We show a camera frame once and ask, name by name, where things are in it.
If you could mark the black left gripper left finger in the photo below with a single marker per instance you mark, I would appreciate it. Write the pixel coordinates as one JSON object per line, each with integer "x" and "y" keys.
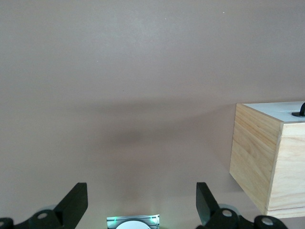
{"x": 71, "y": 205}

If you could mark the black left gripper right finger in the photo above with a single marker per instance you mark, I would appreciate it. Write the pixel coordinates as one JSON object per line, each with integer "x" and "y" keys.
{"x": 206, "y": 205}

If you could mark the light wooden drawer cabinet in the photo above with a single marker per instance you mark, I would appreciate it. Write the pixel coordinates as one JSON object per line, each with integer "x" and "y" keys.
{"x": 256, "y": 152}

